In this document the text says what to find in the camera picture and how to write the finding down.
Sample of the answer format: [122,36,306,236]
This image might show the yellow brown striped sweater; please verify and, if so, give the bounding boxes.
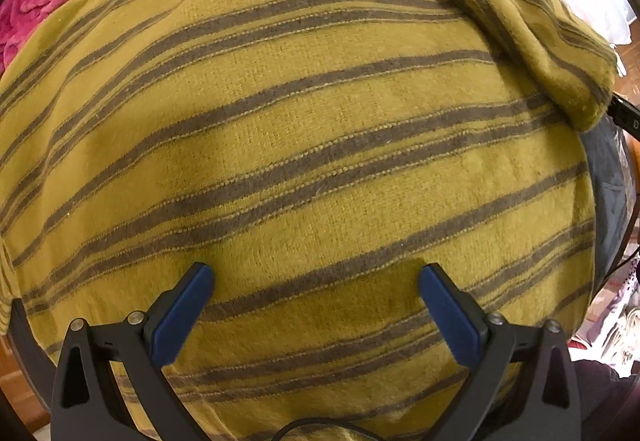
[1,0,616,440]

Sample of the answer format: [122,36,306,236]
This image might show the dark storage bag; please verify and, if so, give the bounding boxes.
[580,117,629,288]

